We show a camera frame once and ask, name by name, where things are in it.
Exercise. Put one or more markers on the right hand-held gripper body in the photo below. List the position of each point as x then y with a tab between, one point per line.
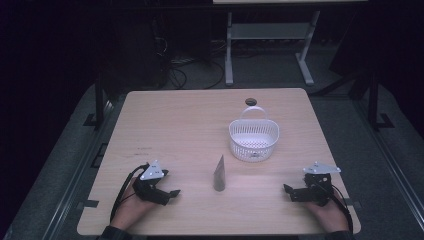
316	186

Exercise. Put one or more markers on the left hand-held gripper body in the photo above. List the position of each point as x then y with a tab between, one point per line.
150	173

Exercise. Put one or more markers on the white plastic basket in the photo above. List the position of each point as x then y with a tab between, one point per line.
254	136

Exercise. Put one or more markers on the black metal post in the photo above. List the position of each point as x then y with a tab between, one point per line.
99	100
375	100

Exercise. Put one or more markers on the grey cone-shaped packet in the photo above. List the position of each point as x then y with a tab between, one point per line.
219	176

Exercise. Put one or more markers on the black tape strip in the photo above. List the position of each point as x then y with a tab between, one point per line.
90	203

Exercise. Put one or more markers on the person's right hand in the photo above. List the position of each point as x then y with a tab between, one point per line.
328	215

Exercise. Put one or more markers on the white metal stand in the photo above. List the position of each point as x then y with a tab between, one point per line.
270	31

